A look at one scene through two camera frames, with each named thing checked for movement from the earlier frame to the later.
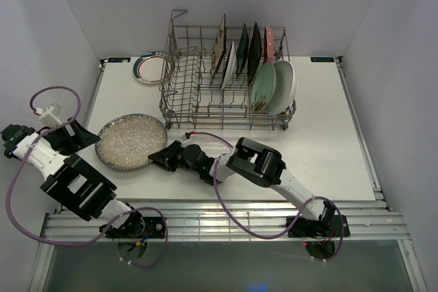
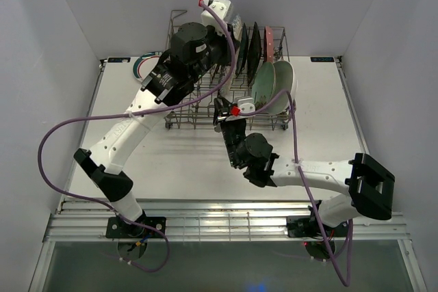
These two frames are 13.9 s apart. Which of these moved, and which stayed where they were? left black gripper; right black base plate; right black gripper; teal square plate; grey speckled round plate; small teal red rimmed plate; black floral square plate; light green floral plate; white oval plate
Moved: right black gripper; left black gripper; grey speckled round plate
Stayed: teal square plate; small teal red rimmed plate; white oval plate; light green floral plate; black floral square plate; right black base plate
